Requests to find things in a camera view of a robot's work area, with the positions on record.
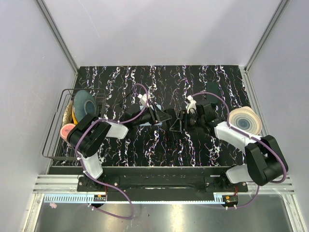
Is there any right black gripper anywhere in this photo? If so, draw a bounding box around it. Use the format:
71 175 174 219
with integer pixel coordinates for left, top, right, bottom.
169 110 205 132

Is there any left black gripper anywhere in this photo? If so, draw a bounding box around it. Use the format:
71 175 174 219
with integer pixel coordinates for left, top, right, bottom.
133 103 171 127

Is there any light blue cloth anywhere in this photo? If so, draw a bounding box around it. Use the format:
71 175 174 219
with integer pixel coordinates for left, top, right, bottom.
140 104 162 126

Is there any dark green glasses case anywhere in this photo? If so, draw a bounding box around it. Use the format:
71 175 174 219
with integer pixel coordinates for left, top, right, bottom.
206 82 220 96

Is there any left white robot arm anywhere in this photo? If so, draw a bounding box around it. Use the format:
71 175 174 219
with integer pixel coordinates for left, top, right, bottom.
66 104 173 191

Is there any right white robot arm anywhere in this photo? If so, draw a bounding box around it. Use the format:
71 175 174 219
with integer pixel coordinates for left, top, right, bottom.
165 102 288 192

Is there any blue ceramic plate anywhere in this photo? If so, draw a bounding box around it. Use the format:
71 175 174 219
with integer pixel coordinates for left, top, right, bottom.
73 89 98 122

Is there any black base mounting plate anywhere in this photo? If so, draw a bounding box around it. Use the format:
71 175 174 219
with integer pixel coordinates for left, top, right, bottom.
76 166 249 196

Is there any yellow plate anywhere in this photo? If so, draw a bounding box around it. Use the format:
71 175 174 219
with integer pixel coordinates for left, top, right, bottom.
72 109 78 125

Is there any woven beige plate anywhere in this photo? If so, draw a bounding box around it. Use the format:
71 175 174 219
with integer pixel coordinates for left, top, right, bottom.
62 100 73 126

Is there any pink patterned cup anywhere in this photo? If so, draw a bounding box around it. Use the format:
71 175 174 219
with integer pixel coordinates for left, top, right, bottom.
60 123 75 141

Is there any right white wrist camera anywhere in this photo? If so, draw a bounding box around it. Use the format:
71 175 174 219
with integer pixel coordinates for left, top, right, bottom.
185 95 197 113

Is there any black wire dish rack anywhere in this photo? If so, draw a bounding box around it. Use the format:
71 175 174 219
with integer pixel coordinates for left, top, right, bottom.
42 88 106 161

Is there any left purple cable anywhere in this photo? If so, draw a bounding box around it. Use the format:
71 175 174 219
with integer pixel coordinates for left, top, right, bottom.
74 83 149 220

